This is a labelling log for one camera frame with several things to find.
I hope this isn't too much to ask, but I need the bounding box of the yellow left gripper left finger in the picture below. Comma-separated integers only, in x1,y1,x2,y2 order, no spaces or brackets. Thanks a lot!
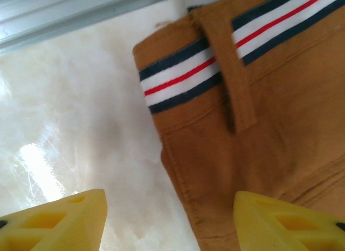
0,188,108,251

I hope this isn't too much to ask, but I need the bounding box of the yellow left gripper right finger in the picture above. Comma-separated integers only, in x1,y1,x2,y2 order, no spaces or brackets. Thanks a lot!
233,191,345,251

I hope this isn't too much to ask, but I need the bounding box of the brown cloth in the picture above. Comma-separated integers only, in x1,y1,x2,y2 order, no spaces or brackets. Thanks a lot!
132,0,345,251

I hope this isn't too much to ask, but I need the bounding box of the aluminium table side rail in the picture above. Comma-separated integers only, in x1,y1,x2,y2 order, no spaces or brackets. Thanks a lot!
0,0,187,51

